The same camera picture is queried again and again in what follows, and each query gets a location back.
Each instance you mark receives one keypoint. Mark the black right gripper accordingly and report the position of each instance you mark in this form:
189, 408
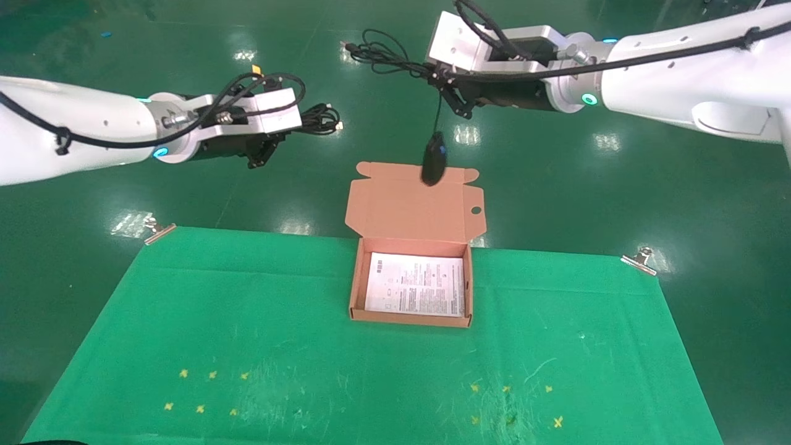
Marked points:
513, 96

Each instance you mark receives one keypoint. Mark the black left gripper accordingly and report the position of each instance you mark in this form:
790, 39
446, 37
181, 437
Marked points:
222, 148

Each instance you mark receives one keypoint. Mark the open brown cardboard box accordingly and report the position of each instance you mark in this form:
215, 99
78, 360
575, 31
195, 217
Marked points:
408, 210

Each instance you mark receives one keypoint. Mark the metal binder clip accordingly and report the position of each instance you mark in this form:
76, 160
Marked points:
159, 233
639, 261

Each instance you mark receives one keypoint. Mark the green table mat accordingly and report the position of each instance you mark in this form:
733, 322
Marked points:
309, 346

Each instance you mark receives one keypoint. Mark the white printed instruction sheet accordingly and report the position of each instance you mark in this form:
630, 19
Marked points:
414, 284

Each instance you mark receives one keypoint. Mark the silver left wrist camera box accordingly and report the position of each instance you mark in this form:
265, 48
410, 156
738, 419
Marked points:
278, 114

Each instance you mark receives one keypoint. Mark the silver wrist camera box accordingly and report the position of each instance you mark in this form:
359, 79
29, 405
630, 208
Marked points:
457, 43
278, 114

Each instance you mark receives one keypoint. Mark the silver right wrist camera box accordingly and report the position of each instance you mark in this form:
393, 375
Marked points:
457, 43

